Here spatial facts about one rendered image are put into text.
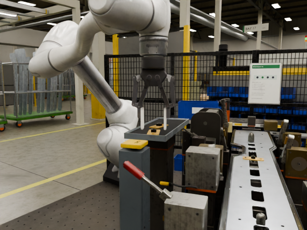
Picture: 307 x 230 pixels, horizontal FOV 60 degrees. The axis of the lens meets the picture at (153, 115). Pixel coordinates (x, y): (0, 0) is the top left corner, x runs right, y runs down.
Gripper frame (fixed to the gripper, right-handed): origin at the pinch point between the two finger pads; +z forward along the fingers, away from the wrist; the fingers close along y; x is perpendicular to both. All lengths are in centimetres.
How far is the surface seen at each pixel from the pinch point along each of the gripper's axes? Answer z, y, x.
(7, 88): 29, -753, 1047
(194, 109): 10, 21, 115
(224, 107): 3, 35, 74
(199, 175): 16.2, 14.8, -5.3
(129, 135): 4.3, -7.4, -4.6
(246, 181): 20.2, 30.5, 0.7
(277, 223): 20.2, 31.1, -24.9
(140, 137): 4.6, -3.5, -5.5
